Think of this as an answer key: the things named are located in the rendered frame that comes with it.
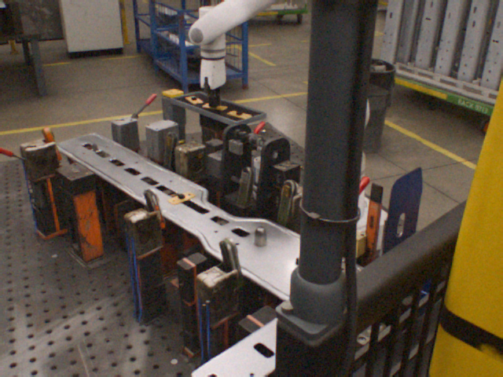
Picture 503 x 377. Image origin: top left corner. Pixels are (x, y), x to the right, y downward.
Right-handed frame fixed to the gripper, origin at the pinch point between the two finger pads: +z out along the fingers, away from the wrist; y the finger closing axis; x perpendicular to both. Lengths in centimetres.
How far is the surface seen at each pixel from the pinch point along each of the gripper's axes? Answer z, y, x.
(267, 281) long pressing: 18, 64, 51
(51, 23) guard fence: 78, -455, -566
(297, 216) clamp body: 18, 33, 46
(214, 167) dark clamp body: 14.0, 22.7, 13.0
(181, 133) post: 19.3, -9.5, -21.4
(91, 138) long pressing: 18, 12, -49
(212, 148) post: 9.7, 17.7, 9.3
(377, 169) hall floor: 119, -232, 9
